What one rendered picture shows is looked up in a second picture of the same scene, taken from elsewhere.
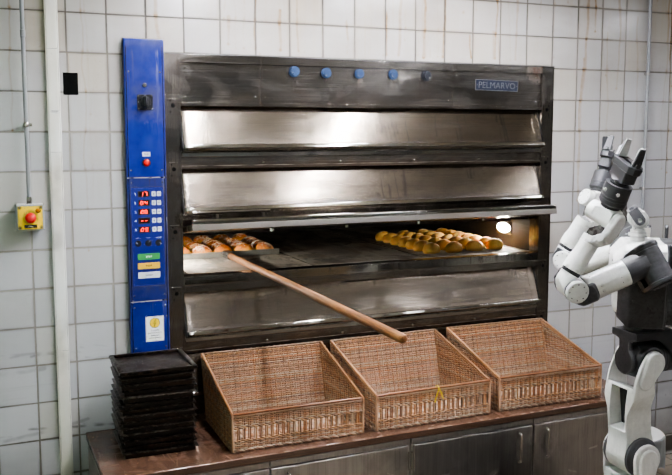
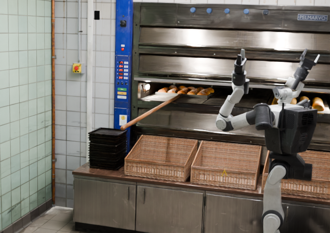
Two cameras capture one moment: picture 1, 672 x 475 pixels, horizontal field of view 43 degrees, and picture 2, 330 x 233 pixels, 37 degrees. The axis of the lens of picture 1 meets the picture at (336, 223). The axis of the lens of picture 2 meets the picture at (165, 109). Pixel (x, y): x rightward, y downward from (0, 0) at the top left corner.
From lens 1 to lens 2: 2.51 m
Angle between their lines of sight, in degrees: 38
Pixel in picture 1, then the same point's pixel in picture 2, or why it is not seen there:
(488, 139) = (302, 47)
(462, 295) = not seen: hidden behind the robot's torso
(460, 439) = (232, 198)
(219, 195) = (154, 65)
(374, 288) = not seen: hidden behind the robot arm
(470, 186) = (289, 72)
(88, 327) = (99, 115)
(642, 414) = (274, 197)
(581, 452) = (311, 226)
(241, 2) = not seen: outside the picture
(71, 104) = (96, 23)
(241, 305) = (162, 116)
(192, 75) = (146, 12)
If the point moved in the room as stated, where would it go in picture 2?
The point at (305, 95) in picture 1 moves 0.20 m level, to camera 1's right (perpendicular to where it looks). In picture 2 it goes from (198, 21) to (217, 22)
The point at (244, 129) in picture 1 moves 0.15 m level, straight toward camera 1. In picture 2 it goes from (167, 37) to (158, 36)
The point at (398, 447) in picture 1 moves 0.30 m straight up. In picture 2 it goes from (198, 193) to (200, 158)
